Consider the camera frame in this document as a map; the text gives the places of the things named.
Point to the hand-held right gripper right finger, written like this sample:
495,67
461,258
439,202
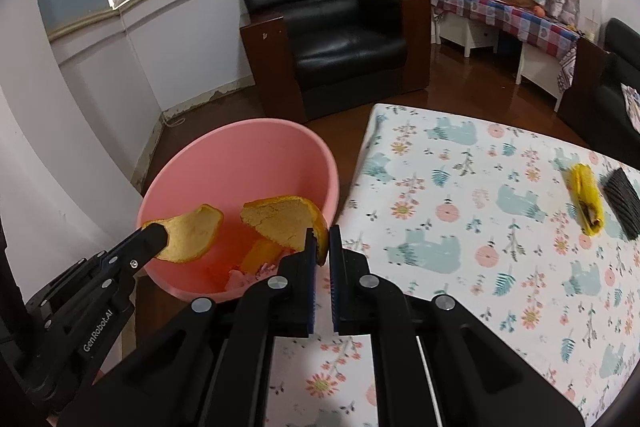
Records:
335,277

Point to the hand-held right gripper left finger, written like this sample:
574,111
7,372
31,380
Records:
311,277

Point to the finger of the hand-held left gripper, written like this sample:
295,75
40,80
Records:
145,244

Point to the small curved orange peel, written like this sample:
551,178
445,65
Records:
195,232

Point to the orange peel piece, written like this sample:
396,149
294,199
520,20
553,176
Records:
257,257

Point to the large orange peel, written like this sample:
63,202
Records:
280,217

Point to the pink plastic basin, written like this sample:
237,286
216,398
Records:
250,157

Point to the floral bear print tablecloth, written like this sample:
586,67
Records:
450,207

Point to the black leather armchair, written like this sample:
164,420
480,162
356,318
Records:
345,52

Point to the black ribbed foam sleeve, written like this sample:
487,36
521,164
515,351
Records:
622,202

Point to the checkered tablecloth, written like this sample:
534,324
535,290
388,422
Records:
505,17

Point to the small orange fruit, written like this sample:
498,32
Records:
540,11

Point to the printed cloth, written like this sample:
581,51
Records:
632,104

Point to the black leather sofa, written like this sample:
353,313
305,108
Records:
617,67

